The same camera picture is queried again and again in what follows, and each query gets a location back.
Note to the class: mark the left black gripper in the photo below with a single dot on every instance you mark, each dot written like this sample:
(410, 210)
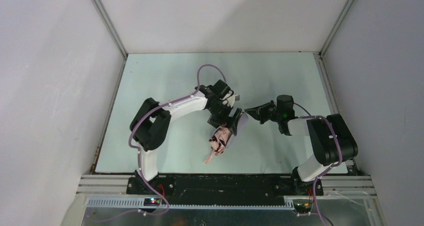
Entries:
(230, 122)

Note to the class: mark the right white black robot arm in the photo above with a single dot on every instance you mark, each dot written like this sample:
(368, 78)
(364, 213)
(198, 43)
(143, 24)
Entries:
(331, 140)

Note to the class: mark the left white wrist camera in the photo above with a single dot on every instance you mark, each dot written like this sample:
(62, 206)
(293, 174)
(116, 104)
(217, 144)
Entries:
(230, 98)

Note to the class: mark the grey umbrella case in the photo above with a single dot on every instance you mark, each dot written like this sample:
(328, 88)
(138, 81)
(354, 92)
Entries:
(242, 122)

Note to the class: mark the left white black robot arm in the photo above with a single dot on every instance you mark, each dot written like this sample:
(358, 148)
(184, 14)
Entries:
(151, 123)

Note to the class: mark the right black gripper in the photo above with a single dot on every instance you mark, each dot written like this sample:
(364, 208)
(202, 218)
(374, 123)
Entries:
(265, 110)

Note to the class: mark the pink black folding umbrella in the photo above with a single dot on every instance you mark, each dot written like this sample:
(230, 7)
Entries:
(220, 140)

